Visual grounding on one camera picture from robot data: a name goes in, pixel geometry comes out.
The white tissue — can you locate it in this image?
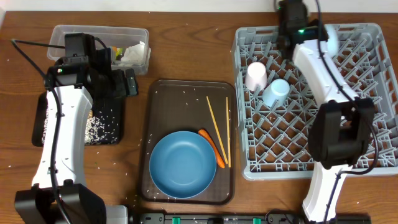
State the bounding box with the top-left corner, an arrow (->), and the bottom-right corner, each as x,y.
121,41 -> 146,66

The yellow green snack wrapper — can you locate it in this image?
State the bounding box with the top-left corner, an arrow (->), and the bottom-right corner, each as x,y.
110,46 -> 124,62

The white rice pile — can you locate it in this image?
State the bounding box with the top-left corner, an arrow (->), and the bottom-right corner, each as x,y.
41,99 -> 121,146

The dark blue plate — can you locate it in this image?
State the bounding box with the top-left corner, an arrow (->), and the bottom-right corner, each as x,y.
149,131 -> 217,199

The pink cup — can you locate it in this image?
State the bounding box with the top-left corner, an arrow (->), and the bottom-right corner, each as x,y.
245,62 -> 267,91

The light blue cup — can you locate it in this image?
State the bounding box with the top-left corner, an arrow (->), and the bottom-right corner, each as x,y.
262,79 -> 290,108

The light blue bowl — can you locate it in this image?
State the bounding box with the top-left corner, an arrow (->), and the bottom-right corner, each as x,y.
324,24 -> 339,57

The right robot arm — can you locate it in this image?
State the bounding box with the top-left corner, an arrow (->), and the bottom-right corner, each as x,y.
275,0 -> 379,223

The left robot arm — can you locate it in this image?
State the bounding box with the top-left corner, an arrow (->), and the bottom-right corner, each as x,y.
14,33 -> 138,223

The grey dishwasher rack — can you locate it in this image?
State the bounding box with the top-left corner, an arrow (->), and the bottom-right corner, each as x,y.
232,23 -> 397,180

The clear plastic bin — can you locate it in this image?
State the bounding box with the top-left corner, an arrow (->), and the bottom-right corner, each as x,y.
50,25 -> 151,75

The black plastic tray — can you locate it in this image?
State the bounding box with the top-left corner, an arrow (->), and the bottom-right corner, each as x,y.
31,90 -> 124,147

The brown serving tray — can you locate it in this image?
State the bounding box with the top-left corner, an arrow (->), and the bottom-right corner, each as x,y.
139,80 -> 236,205

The wooden chopstick left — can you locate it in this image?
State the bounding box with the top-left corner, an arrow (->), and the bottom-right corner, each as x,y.
206,96 -> 229,164

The orange carrot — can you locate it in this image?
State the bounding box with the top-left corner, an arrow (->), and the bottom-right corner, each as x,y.
198,129 -> 225,169

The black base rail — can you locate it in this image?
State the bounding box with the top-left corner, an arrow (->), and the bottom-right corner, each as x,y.
133,212 -> 373,224

